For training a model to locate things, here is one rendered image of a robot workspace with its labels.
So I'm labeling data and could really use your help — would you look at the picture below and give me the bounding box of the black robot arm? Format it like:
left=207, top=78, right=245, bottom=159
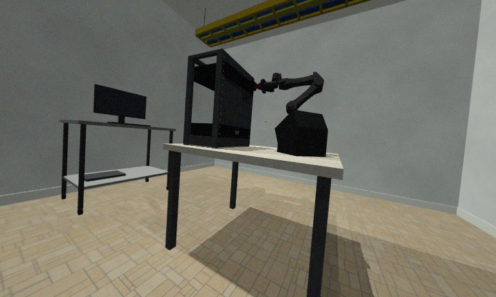
left=265, top=72, right=324, bottom=114

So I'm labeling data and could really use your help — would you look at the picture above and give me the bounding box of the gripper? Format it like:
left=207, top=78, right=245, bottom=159
left=254, top=79, right=271, bottom=94

